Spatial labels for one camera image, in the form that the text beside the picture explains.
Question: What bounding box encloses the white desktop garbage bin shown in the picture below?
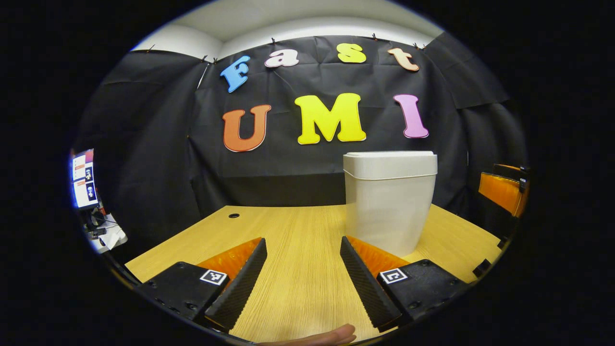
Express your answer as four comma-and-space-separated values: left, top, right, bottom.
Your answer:
343, 150, 438, 258

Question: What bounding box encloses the white side desk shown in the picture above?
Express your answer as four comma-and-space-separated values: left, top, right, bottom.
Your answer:
84, 211, 128, 254

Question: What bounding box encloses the wooden desktop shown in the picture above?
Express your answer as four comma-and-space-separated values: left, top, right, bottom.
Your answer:
125, 204, 503, 345

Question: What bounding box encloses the computer monitor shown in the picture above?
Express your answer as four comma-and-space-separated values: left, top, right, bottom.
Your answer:
71, 149, 100, 210

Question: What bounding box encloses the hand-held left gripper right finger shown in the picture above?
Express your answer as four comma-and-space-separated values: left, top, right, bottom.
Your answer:
340, 235, 492, 333

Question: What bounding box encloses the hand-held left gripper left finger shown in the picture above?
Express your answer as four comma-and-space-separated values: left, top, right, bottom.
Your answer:
138, 237, 268, 333

